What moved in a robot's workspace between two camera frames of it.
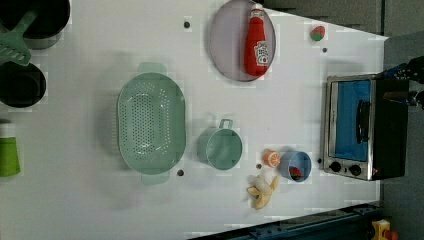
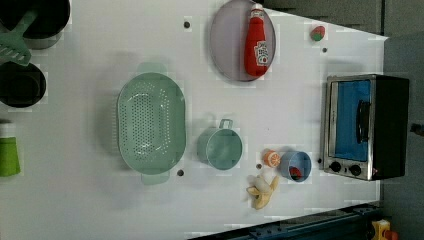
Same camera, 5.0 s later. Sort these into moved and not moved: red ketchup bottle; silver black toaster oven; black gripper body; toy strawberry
Moved: black gripper body
Not moved: toy strawberry; red ketchup bottle; silver black toaster oven
